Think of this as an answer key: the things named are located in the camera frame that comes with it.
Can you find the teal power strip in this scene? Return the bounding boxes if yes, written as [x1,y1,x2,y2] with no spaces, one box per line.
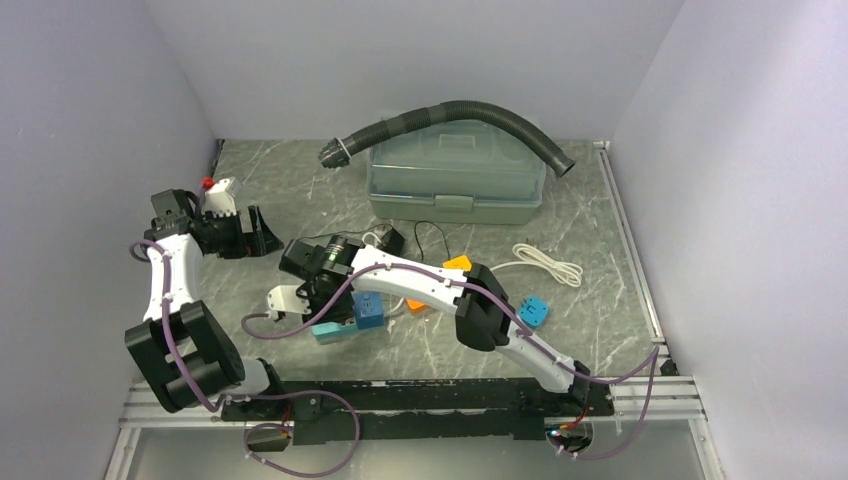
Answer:
[311,322,360,345]

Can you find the blue cube socket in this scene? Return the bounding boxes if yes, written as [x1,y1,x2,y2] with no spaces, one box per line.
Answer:
[353,292,385,331]

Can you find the orange power strip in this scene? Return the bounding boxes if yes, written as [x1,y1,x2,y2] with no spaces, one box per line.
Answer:
[405,299,429,314]

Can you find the black power adapter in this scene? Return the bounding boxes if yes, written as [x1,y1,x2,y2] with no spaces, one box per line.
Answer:
[376,228,406,256]

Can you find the thin black adapter cable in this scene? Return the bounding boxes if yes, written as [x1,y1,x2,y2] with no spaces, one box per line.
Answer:
[294,220,453,266]

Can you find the yellow cube socket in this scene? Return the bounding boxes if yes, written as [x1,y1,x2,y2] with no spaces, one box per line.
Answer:
[442,255,472,272]

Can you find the white cable of orange strip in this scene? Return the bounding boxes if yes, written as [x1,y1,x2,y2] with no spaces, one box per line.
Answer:
[488,242,584,289]

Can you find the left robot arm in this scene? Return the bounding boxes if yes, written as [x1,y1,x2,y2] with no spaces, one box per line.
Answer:
[124,178,288,420]

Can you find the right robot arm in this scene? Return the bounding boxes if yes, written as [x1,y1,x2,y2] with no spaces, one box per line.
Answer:
[279,235,590,415]

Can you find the translucent green storage box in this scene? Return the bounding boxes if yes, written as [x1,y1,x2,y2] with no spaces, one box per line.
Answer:
[367,120,547,225]

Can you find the light blue flat adapter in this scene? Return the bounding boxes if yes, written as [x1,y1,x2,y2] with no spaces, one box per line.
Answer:
[518,296,550,329]

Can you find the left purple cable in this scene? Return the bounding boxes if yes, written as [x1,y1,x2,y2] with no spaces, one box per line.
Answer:
[129,188,362,480]

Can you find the purple cable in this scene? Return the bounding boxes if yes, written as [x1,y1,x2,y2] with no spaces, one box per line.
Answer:
[239,261,662,463]
[129,188,362,480]

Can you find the black corrugated hose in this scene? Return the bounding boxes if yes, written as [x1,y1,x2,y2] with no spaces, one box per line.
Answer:
[317,100,578,181]

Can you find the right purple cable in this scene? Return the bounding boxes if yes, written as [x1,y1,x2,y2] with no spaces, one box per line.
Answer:
[239,261,662,463]

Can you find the aluminium rail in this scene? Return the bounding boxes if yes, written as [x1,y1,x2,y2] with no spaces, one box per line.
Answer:
[119,376,705,428]

